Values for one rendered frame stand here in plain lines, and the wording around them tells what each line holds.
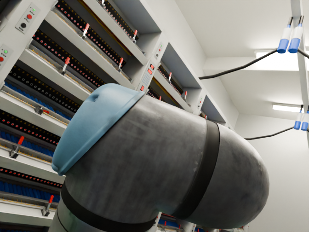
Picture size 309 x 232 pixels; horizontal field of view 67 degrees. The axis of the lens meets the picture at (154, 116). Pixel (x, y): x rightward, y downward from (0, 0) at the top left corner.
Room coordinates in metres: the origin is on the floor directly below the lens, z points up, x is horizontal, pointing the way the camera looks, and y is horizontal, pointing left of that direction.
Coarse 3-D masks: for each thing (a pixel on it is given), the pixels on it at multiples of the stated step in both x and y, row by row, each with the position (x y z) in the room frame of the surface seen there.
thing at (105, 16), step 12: (84, 0) 0.95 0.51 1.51; (96, 0) 1.03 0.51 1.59; (96, 12) 1.01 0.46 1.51; (108, 12) 1.10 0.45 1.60; (108, 24) 1.07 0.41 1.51; (120, 24) 1.28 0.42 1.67; (120, 36) 1.14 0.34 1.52; (132, 36) 1.37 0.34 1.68; (132, 48) 1.22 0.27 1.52; (144, 60) 1.31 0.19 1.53
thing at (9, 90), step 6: (0, 90) 0.91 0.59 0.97; (6, 90) 0.92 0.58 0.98; (12, 90) 0.94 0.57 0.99; (12, 96) 0.93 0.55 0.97; (18, 96) 0.96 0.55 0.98; (24, 96) 0.98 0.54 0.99; (30, 102) 1.00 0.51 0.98; (48, 114) 1.08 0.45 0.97; (54, 114) 1.09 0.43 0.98; (60, 120) 1.12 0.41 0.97; (66, 120) 1.14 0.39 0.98
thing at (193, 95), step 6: (186, 90) 1.95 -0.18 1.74; (192, 90) 1.91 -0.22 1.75; (198, 90) 1.87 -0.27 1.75; (204, 90) 1.88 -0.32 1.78; (186, 96) 1.93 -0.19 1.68; (192, 96) 1.89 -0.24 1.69; (198, 96) 1.85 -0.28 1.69; (204, 96) 1.91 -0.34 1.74; (192, 102) 1.88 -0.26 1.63; (198, 102) 1.86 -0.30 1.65; (180, 108) 1.94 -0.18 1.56; (198, 114) 1.92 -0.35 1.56; (156, 222) 1.90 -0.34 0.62
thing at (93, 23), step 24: (0, 0) 0.90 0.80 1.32; (72, 0) 1.08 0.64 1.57; (48, 24) 1.06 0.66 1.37; (96, 24) 1.22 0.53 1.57; (72, 48) 1.18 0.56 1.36; (120, 48) 1.39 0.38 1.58; (96, 72) 1.33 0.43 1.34; (168, 72) 1.78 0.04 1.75; (72, 96) 1.28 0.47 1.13; (24, 120) 1.16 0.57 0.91
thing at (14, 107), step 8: (16, 80) 1.03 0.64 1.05; (0, 88) 0.86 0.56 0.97; (32, 88) 1.10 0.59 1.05; (0, 96) 0.88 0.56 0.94; (8, 96) 0.93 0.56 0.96; (40, 96) 1.14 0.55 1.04; (0, 104) 0.90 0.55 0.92; (8, 104) 0.91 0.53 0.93; (16, 104) 0.92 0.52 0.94; (24, 104) 0.98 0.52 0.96; (56, 104) 1.20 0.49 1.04; (8, 112) 0.93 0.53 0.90; (16, 112) 0.95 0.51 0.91; (24, 112) 0.96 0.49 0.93; (32, 112) 0.98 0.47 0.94; (72, 112) 1.28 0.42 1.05; (32, 120) 1.00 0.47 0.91; (40, 120) 1.02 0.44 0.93; (48, 120) 1.03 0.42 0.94; (56, 120) 1.11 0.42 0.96; (48, 128) 1.06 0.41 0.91; (56, 128) 1.08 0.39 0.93; (64, 128) 1.10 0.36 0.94
